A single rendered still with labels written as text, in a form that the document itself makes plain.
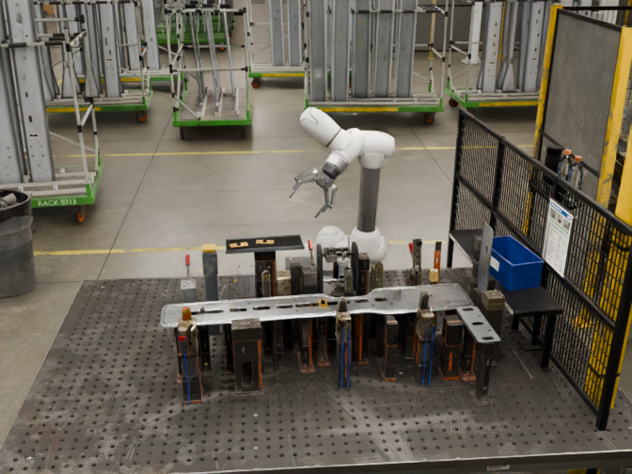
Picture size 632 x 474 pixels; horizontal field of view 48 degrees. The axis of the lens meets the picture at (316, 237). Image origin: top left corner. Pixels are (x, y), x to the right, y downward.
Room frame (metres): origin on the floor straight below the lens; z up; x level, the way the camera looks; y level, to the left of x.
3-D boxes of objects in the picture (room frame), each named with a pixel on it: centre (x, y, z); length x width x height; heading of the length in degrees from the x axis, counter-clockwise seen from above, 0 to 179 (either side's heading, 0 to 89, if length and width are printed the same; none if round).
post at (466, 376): (2.66, -0.67, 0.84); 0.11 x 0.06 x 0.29; 8
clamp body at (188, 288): (2.84, 0.58, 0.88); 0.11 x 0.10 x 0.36; 8
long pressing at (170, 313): (2.76, -0.01, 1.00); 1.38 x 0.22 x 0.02; 98
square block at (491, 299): (2.75, -0.78, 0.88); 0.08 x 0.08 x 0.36; 8
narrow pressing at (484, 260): (2.86, -0.75, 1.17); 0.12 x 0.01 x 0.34; 8
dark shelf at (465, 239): (3.10, -0.89, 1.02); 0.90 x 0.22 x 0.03; 8
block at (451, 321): (2.66, -0.59, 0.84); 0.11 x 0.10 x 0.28; 8
